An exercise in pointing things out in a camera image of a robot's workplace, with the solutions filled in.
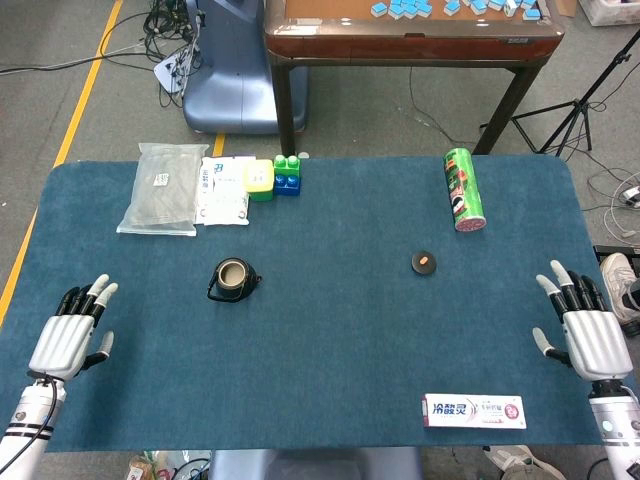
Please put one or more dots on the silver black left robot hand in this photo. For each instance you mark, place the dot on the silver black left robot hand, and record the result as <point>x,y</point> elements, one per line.
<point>62,340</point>

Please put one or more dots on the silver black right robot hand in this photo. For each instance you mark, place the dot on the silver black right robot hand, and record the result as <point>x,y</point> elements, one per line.
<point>597,345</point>

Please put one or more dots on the black cup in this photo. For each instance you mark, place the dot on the black cup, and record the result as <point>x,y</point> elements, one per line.
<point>232,274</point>

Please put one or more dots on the black round lid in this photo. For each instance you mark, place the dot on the black round lid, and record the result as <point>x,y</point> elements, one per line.
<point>424,268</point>

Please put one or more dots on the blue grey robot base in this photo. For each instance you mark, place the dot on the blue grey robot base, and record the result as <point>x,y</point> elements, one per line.
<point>235,90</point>

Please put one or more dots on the yellow-lidded green box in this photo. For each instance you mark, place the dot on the yellow-lidded green box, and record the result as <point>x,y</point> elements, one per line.
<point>258,177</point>

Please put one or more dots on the white grey sneaker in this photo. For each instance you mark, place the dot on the white grey sneaker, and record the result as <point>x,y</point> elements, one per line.
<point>525,465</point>
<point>620,285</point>

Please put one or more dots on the black foot pedal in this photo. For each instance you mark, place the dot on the black foot pedal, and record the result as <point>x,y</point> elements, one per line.
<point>602,249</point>

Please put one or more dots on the white pink toothpaste box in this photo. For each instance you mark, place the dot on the white pink toothpaste box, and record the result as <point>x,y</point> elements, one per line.
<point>475,411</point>

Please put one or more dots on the clear plastic bag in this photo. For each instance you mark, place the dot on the clear plastic bag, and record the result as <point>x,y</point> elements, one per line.
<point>150,467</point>

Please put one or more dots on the grey plastic bag package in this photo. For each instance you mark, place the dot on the grey plastic bag package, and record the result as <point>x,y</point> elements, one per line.
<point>160,200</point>

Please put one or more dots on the green chips can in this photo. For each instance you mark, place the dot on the green chips can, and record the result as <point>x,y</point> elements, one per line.
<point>465,195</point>

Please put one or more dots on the white wipes packet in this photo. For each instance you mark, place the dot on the white wipes packet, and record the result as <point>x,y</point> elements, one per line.
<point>225,200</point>

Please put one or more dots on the black tripod stand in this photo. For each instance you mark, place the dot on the black tripod stand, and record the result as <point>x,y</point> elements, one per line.
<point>577,107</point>

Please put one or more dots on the blue felt table mat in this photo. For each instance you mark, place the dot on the blue felt table mat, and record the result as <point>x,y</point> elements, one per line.
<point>325,350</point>

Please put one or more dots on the blue toy block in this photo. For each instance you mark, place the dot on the blue toy block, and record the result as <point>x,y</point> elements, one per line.
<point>287,186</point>

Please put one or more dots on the blue grey robot torso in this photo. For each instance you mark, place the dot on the blue grey robot torso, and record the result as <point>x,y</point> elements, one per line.
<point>315,465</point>

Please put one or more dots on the green toy block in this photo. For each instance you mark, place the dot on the green toy block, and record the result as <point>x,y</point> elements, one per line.
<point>287,167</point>

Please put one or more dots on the white power strip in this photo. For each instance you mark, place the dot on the white power strip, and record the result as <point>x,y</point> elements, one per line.
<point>167,75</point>

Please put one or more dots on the white storage basket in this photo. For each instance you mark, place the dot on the white storage basket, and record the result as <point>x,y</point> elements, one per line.
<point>610,12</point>

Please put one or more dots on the blue mahjong tile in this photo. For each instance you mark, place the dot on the blue mahjong tile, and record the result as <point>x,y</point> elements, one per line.
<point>378,7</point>
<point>452,6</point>
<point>531,13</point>

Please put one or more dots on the brown cardboard box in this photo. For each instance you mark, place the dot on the brown cardboard box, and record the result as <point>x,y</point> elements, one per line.
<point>565,6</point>

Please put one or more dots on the white mahjong tile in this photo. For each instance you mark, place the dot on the white mahjong tile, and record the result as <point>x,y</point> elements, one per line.
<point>510,7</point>

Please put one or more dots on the brown mahjong table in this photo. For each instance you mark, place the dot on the brown mahjong table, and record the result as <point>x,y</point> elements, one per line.
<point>400,45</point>

